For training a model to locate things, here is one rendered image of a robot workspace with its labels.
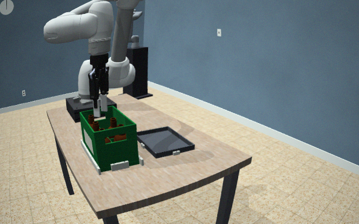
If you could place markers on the green divided crate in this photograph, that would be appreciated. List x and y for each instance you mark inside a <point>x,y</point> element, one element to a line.
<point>114,152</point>

